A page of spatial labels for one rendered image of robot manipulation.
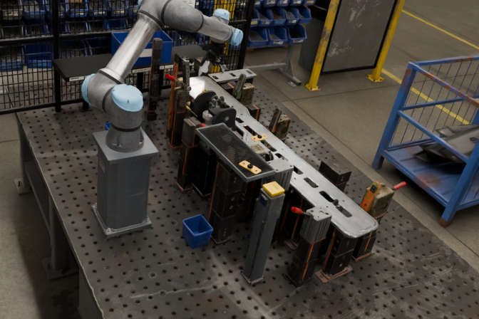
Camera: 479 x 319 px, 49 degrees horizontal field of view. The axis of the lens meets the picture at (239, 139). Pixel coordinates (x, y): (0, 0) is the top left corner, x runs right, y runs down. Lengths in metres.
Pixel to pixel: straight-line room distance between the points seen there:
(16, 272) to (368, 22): 4.08
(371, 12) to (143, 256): 4.04
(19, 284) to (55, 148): 0.77
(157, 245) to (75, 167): 0.65
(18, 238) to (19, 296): 0.44
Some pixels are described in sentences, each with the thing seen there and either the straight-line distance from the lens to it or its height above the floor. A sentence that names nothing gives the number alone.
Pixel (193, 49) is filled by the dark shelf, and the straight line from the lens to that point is 3.23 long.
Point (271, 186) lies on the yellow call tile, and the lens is 1.91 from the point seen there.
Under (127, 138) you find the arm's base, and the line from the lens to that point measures 2.06.
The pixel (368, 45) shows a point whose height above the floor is 0.42.
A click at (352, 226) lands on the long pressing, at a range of 2.10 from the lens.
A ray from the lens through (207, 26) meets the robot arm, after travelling 2.23.
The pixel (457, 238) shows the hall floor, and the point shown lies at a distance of 4.07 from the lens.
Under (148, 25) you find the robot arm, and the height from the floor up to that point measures 1.51.
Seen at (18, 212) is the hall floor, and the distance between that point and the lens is 3.52.
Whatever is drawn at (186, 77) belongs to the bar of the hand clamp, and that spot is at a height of 1.12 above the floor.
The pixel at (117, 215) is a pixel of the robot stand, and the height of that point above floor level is 0.80.
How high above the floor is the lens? 2.28
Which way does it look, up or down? 32 degrees down
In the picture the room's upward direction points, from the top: 11 degrees clockwise
